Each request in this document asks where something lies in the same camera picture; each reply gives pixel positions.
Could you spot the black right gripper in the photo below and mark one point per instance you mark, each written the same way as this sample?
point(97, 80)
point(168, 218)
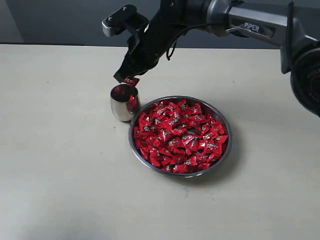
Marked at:
point(155, 41)

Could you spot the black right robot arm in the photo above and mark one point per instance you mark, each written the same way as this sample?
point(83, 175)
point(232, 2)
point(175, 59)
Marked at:
point(295, 30)

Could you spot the stainless steel cup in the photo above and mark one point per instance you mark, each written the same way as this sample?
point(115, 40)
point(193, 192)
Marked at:
point(124, 102)

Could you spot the pile of red candies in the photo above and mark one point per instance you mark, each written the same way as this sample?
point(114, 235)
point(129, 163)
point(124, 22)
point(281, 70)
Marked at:
point(180, 140)

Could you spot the steel bowl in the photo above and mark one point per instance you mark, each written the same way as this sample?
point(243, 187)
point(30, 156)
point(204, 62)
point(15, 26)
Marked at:
point(180, 137)

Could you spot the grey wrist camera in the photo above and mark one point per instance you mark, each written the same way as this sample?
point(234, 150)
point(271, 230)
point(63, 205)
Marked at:
point(126, 18)

